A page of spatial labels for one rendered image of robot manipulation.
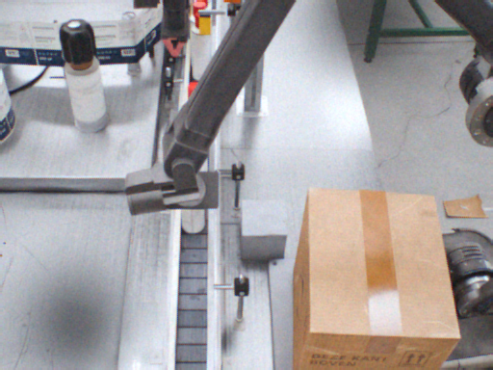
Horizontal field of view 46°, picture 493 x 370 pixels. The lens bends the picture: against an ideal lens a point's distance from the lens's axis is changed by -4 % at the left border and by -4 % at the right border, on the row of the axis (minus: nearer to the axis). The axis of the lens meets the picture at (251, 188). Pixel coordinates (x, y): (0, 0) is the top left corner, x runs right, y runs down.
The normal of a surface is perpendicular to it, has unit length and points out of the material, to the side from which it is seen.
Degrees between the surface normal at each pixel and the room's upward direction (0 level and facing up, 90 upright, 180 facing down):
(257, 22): 80
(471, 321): 0
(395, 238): 0
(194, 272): 0
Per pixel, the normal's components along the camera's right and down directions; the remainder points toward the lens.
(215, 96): 0.11, 0.62
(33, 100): 0.05, -0.66
